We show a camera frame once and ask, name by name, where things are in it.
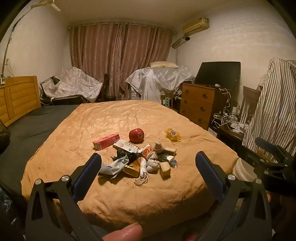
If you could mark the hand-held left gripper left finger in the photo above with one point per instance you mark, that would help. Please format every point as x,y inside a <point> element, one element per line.
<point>89,171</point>

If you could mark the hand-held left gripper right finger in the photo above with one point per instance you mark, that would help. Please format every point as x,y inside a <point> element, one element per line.
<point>209,171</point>

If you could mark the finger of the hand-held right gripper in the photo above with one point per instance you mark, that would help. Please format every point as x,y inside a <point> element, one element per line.
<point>256,156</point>
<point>266,143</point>

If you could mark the white plastic bucket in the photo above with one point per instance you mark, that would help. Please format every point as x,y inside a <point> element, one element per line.
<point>242,171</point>

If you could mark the white plastic bag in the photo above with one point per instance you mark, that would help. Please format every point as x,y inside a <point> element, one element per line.
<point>113,168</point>

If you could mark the silver foil wrapper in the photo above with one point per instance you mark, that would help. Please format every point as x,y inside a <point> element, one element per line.
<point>171,162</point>

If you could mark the black plastic wrapper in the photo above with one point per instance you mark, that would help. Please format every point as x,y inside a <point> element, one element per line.
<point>129,157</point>

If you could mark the white printed packet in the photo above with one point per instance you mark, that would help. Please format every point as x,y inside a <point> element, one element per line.
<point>124,146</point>

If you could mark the square beige sponge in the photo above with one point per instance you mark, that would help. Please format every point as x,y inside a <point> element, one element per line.
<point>165,169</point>

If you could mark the brown cardboard box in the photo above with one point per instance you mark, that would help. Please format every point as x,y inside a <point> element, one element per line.
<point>133,168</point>

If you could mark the rounded beige sponge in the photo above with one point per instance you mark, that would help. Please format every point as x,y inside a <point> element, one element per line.
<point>170,151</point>

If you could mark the white shoelace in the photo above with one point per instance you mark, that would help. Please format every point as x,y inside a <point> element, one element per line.
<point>141,180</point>

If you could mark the grey knotted sock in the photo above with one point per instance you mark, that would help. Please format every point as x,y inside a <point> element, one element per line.
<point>159,147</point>

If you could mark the white grey sock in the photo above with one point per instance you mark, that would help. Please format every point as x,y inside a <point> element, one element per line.
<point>152,165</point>

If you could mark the orange white paper cup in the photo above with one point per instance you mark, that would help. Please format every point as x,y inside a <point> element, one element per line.
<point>146,151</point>

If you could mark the person's left hand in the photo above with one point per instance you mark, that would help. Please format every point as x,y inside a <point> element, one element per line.
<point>124,233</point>

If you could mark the dark side table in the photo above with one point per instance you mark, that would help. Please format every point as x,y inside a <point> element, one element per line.
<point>231,136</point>

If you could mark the red carton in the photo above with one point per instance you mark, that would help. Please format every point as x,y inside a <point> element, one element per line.
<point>106,141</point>

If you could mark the striped cloth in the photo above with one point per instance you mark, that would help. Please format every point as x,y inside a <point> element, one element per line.
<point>275,104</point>

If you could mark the dark wooden chair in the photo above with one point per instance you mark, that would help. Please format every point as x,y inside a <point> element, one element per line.
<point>251,97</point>

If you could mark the yellow plastic wrapper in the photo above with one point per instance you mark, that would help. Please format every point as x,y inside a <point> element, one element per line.
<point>172,134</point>

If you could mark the orange bed blanket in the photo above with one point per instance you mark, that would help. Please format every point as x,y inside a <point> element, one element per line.
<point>138,201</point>

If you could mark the red round ball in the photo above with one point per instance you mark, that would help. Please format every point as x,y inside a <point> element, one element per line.
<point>136,135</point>

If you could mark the dark grey bedsheet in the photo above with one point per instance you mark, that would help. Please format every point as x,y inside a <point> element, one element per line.
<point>30,139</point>

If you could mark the brown wooden dresser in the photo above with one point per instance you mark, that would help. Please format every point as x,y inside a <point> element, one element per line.
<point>196,102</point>

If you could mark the small wooden green chair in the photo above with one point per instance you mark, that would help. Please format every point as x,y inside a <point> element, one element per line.
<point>167,100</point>

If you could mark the black flat television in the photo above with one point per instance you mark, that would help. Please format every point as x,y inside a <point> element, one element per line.
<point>217,74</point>

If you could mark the low clear plastic dust sheet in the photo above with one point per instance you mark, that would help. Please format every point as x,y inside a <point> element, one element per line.
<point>74,81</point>

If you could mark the black desk lamp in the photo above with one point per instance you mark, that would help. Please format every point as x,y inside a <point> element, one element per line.
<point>55,80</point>

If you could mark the wooden headboard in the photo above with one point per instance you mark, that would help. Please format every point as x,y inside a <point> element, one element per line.
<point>20,97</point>

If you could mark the tall clear plastic dust sheet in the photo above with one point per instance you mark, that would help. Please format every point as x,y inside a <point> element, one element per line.
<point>157,78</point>

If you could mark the beige pillow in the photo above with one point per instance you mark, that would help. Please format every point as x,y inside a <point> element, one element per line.
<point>164,64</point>

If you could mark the brown patterned curtain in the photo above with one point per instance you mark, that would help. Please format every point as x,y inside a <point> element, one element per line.
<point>115,58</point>

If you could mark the beige air conditioner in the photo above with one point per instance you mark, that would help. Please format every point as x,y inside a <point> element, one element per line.
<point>195,26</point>

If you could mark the ceiling fan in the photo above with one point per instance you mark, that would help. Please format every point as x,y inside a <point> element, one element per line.
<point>52,5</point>

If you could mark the wall socket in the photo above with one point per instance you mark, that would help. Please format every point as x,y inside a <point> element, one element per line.
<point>2,80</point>

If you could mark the beige wall pipe cover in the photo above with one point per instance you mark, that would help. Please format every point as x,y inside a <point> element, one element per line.
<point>178,42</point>

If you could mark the grey wall conduit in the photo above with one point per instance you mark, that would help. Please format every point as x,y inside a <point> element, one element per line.
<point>9,44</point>

